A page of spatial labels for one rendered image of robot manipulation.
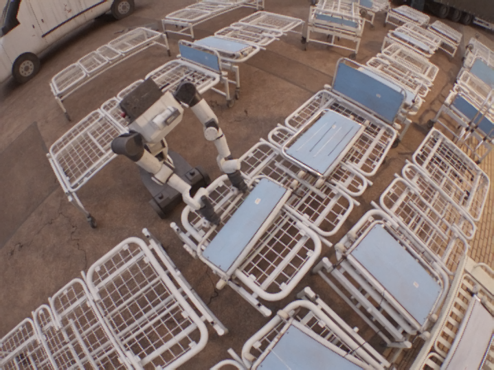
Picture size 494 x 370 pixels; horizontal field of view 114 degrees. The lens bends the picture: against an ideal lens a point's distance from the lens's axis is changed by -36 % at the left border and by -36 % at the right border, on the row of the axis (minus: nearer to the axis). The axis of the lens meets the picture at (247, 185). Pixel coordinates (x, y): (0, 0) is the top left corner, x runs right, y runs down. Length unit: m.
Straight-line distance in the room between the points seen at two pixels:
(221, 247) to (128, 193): 1.39
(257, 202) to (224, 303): 0.85
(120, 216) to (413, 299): 2.52
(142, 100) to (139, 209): 1.41
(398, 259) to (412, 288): 0.22
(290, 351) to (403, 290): 0.78
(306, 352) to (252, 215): 0.91
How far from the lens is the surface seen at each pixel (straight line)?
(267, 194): 1.67
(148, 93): 1.29
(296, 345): 1.45
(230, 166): 1.51
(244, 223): 1.58
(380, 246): 1.68
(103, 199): 2.75
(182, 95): 1.33
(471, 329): 1.93
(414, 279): 1.76
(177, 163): 2.40
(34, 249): 3.16
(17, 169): 4.36
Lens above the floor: 1.98
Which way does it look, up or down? 58 degrees down
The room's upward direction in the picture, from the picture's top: 3 degrees counter-clockwise
